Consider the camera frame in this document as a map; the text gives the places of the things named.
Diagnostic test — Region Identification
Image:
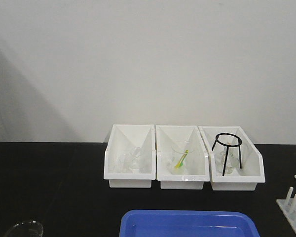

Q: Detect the left white storage bin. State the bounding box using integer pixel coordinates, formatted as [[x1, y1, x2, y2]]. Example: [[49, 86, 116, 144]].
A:
[[104, 124, 156, 188]]

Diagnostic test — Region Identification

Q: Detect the white storage bin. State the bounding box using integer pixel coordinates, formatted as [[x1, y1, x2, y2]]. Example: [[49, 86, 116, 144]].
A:
[[198, 126, 265, 191], [155, 125, 210, 190], [104, 124, 156, 188]]

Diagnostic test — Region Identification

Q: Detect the small beaker in middle bin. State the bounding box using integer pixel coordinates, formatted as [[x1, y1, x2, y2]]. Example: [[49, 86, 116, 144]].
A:
[[169, 141, 195, 175]]

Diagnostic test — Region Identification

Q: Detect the glassware in left bin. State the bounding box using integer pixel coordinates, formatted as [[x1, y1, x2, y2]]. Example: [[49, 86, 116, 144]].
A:
[[116, 147, 142, 173]]

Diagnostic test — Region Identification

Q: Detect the glassware in bin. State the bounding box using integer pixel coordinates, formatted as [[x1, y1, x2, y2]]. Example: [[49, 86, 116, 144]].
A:
[[215, 148, 239, 175], [116, 147, 142, 173]]

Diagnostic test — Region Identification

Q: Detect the middle white storage bin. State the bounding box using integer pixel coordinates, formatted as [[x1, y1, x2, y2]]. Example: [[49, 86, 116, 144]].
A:
[[155, 125, 210, 190]]

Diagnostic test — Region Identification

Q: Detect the green plastic spatula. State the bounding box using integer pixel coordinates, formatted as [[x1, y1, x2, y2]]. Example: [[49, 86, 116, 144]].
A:
[[177, 150, 189, 167]]

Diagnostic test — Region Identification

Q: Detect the glassware in right bin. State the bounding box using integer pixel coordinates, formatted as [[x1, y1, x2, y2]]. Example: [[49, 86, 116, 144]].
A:
[[215, 148, 239, 175]]

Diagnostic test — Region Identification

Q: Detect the right white storage bin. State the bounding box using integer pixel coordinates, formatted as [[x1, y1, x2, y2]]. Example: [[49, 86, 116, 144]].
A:
[[198, 126, 265, 191]]

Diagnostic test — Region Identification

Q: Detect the blue plastic tray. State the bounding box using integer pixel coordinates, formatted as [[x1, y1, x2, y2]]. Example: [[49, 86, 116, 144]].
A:
[[119, 210, 259, 237]]

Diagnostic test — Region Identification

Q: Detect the clear glass beaker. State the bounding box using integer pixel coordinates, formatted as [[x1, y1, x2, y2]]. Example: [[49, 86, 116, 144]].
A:
[[3, 220, 44, 237]]

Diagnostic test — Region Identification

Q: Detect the black wire tripod stand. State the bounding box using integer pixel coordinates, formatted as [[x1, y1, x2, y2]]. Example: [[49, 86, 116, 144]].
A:
[[212, 133, 243, 176]]

